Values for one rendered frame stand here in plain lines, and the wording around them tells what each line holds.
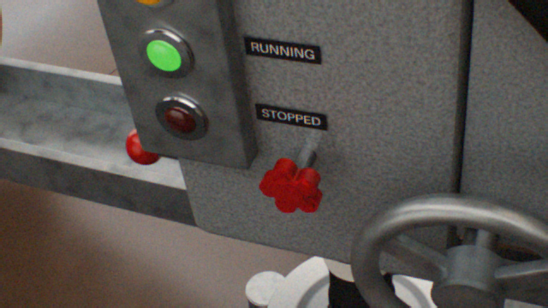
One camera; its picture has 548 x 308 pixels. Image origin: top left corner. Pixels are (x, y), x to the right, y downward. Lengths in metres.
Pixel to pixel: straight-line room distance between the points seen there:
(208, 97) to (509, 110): 0.18
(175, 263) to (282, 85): 1.66
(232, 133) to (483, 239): 0.17
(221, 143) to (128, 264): 1.65
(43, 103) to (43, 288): 1.35
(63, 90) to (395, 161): 0.44
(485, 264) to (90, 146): 0.45
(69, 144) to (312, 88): 0.39
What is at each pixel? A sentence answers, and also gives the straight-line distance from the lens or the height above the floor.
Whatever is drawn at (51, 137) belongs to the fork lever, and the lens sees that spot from 0.82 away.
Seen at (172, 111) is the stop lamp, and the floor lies 1.30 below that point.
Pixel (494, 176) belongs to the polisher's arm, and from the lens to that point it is 0.49.
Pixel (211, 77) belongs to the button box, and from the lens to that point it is 0.46.
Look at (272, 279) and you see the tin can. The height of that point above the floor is 0.15.
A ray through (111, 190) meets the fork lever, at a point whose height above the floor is 1.12.
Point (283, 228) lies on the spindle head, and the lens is 0.57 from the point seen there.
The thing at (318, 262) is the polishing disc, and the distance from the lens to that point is 0.90.
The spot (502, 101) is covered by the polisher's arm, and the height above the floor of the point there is 1.32.
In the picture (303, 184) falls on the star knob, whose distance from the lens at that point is 0.47.
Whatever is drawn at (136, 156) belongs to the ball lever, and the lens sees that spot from 0.62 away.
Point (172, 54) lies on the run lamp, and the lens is 0.46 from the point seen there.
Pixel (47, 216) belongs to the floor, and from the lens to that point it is 2.35.
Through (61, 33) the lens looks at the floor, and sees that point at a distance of 3.07.
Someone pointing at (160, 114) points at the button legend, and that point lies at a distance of 0.50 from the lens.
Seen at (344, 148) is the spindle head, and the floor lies 1.27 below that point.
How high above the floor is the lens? 1.61
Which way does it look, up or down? 44 degrees down
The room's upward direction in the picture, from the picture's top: 9 degrees counter-clockwise
